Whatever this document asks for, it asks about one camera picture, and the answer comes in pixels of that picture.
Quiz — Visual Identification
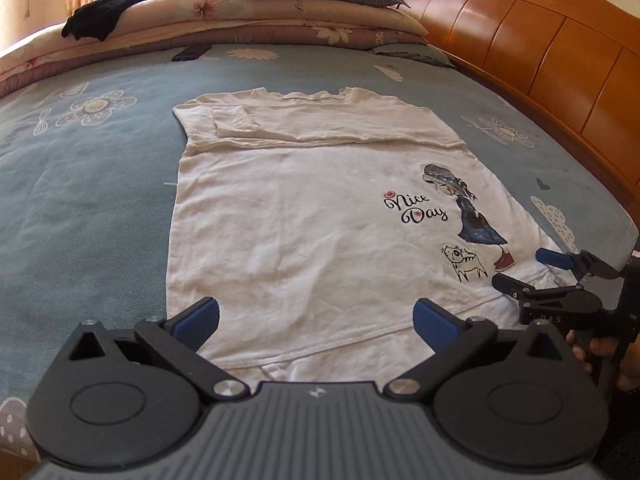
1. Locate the black phone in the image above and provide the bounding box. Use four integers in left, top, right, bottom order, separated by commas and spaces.
172, 44, 213, 62

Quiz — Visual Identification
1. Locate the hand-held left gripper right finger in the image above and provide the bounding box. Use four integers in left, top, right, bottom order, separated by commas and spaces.
384, 297, 569, 401

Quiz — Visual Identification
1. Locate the person's right hand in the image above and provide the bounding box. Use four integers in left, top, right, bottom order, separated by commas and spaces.
566, 331, 640, 393

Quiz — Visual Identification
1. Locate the folded pink floral quilt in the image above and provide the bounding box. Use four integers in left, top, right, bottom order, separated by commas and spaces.
0, 0, 431, 98

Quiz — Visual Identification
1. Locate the black garment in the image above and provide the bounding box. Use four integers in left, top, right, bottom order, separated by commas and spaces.
61, 0, 157, 43

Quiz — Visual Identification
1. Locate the white printed t-shirt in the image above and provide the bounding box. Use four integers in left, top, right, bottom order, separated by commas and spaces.
166, 87, 571, 386

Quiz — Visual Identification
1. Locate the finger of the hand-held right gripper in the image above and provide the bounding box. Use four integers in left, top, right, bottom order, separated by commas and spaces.
492, 272, 604, 312
535, 247, 622, 287

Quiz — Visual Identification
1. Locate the flat blue-grey pillow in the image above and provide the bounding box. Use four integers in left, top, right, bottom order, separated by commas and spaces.
370, 42, 456, 68

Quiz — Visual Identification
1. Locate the wooden headboard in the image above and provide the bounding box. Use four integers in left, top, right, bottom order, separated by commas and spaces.
395, 0, 640, 211

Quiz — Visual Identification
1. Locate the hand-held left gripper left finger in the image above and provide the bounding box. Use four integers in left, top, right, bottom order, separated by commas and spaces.
67, 296, 251, 404

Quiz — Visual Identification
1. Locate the blue floral bed sheet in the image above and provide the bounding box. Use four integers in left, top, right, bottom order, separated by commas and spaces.
0, 42, 640, 461

